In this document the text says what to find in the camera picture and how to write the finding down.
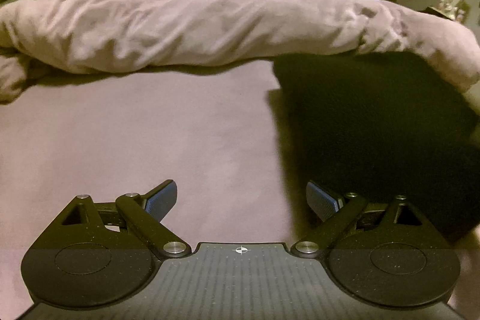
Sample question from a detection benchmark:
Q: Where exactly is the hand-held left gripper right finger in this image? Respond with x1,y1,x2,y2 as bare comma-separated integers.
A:
292,180,436,260

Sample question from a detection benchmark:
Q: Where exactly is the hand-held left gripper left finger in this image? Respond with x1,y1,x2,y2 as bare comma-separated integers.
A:
49,178,193,260

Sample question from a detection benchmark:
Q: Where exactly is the black short-sleeved knit shirt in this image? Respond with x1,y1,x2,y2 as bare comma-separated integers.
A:
267,51,480,244

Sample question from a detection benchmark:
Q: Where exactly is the purple fleece bed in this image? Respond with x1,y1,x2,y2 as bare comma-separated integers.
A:
0,63,480,317

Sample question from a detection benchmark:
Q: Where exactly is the pink crumpled duvet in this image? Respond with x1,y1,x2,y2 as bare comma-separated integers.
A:
0,0,480,103

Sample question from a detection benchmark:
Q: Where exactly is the yellow-green side shelf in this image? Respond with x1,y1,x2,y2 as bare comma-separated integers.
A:
424,5,471,24

